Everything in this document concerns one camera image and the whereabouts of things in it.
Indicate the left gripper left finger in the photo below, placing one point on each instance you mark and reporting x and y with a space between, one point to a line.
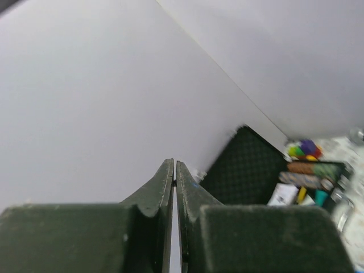
130 236

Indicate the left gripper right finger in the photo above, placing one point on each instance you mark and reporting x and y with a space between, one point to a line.
253 238

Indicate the black poker chip case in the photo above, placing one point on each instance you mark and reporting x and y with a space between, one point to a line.
250 171

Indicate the colourful block toy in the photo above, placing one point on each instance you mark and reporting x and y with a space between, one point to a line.
305 149

